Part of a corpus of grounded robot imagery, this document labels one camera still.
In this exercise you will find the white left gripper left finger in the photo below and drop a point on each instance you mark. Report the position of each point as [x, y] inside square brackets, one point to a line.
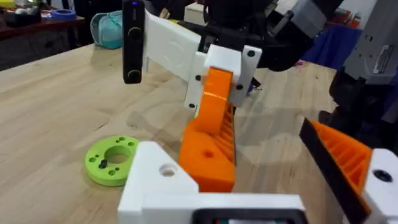
[149, 186]

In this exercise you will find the white orange left gripper right finger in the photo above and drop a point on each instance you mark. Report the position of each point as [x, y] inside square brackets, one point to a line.
[348, 161]

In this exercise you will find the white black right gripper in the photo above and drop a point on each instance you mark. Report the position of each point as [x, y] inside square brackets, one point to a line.
[171, 43]

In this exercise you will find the blue electric screwdriver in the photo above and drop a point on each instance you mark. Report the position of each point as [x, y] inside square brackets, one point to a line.
[255, 86]

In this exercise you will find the green disc with holes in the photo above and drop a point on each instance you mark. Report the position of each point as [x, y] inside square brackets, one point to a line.
[109, 161]

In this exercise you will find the white box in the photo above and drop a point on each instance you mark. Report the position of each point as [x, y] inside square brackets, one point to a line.
[194, 14]

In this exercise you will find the blue cloth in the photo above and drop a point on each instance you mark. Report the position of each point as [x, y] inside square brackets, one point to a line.
[332, 46]

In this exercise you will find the teal tub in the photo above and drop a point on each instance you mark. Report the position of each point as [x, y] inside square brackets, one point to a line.
[107, 29]

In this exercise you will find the blue tape roll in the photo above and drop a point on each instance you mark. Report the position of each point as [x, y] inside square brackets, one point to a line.
[63, 14]

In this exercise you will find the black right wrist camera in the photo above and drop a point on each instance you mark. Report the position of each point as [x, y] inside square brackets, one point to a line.
[133, 40]

